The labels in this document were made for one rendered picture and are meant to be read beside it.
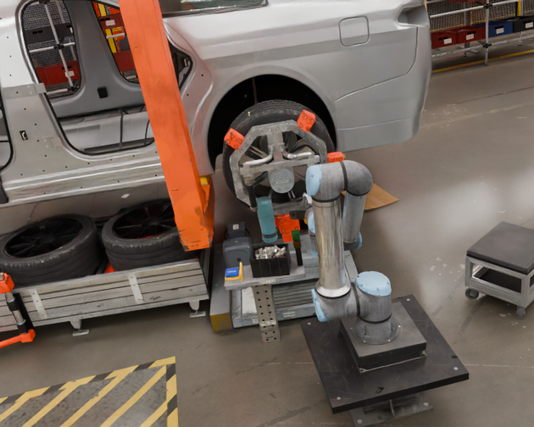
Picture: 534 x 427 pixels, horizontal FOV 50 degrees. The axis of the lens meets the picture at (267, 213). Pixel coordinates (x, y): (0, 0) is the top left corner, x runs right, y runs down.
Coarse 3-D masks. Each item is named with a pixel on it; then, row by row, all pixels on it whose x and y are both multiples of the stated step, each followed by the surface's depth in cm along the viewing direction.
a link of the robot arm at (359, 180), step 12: (348, 168) 214; (360, 168) 216; (348, 180) 214; (360, 180) 216; (372, 180) 222; (348, 192) 224; (360, 192) 221; (348, 204) 234; (360, 204) 233; (348, 216) 242; (360, 216) 243; (348, 228) 250; (348, 240) 259; (360, 240) 265
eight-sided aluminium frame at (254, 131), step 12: (288, 120) 311; (252, 132) 307; (264, 132) 308; (276, 132) 308; (300, 132) 309; (324, 144) 312; (240, 156) 313; (324, 156) 316; (240, 180) 320; (240, 192) 323; (288, 204) 333; (300, 204) 330
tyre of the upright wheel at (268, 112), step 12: (252, 108) 326; (264, 108) 317; (276, 108) 314; (288, 108) 316; (300, 108) 322; (240, 120) 322; (252, 120) 313; (264, 120) 313; (276, 120) 314; (240, 132) 316; (312, 132) 318; (324, 132) 318; (228, 156) 322; (228, 168) 325; (228, 180) 329
